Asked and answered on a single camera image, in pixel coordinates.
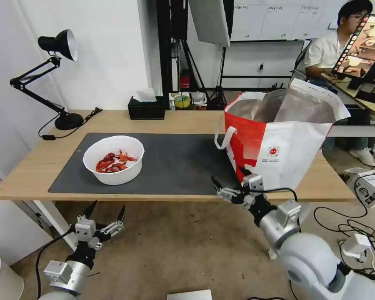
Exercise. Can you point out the white printed cardboard box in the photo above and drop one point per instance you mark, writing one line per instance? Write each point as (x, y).
(370, 187)

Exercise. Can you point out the black tissue box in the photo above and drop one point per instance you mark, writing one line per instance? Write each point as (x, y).
(145, 111)

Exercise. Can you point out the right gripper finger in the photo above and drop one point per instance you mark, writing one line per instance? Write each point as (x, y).
(245, 173)
(228, 193)

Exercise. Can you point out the red crayfish shells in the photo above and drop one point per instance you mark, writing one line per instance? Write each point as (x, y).
(111, 164)

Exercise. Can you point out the pale side desk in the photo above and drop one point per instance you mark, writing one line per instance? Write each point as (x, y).
(372, 104)

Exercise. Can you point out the black desk lamp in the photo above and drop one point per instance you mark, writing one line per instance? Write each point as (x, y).
(67, 120)

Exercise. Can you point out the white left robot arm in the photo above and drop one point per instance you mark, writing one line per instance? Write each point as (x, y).
(65, 276)

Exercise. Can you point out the person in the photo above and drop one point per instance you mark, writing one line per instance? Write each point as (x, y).
(323, 50)

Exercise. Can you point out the white power adapter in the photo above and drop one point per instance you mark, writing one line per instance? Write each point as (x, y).
(357, 247)

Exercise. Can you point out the red and white takeout bag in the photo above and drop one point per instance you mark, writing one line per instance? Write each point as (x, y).
(293, 147)

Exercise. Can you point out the dark grey desk mat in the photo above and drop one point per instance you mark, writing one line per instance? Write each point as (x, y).
(181, 162)

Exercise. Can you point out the white round bowl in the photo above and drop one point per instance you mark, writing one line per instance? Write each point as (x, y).
(112, 178)

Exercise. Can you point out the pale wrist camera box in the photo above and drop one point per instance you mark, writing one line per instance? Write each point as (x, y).
(85, 229)
(254, 182)

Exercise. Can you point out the red canister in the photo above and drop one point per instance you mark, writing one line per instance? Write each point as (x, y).
(185, 80)

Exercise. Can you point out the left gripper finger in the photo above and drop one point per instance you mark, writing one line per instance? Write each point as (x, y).
(90, 209)
(121, 218)

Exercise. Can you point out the black metal rack frame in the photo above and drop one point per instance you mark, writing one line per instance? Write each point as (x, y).
(168, 47)

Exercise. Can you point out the white table leg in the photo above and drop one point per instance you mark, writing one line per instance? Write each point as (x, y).
(54, 223)

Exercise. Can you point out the tilted computer monitor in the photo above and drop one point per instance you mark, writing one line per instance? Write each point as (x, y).
(367, 43)

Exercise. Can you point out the black light stand tripod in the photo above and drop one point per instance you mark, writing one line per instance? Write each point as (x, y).
(218, 90)

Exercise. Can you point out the white photo softbox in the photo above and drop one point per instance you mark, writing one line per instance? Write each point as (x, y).
(211, 22)

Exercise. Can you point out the clear plastic jug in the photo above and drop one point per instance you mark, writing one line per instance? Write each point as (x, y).
(199, 99)

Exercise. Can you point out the white waste bin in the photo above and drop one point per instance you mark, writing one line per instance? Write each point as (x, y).
(1, 278)

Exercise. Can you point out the yellow green tape roll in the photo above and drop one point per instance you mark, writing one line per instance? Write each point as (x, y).
(182, 101)

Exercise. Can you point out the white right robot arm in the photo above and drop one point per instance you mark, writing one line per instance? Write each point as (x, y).
(303, 256)

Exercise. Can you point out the white robot front shell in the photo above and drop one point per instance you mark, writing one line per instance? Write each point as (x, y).
(189, 295)

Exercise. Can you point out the white wall board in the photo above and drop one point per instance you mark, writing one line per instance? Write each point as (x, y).
(278, 18)

